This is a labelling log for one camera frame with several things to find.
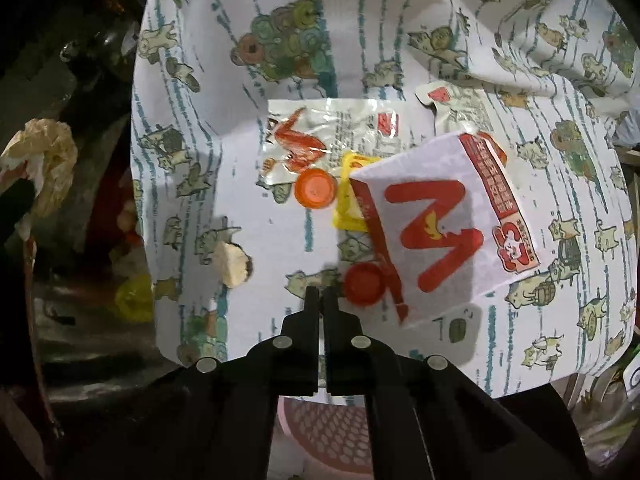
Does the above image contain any red bottle cap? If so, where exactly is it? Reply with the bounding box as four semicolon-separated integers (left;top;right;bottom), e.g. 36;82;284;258
343;262;386;308

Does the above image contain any orange bottle cap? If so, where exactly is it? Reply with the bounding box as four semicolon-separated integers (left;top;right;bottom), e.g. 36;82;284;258
294;168;337;209

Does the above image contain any white red M paper bag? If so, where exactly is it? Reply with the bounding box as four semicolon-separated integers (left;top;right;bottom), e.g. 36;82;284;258
349;132;540;327

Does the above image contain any cat print white cloth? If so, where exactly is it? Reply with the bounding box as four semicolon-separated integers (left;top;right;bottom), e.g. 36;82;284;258
131;0;639;397

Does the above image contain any yellow plastic bag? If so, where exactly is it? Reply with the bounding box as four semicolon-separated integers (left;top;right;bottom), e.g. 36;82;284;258
115;274;154;323

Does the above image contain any large chicken wing wrapper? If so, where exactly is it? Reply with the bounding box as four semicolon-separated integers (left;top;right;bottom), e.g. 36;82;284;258
259;99;410;186

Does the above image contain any small chicken wing wrapper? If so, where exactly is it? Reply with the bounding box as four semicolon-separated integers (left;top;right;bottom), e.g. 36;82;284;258
414;80;509;166

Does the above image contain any pink plastic basket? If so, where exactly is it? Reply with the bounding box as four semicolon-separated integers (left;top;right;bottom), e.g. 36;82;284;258
278;398;373;479

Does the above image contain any yellow snack packet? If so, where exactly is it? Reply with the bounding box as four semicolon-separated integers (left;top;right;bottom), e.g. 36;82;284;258
332;152;380;232

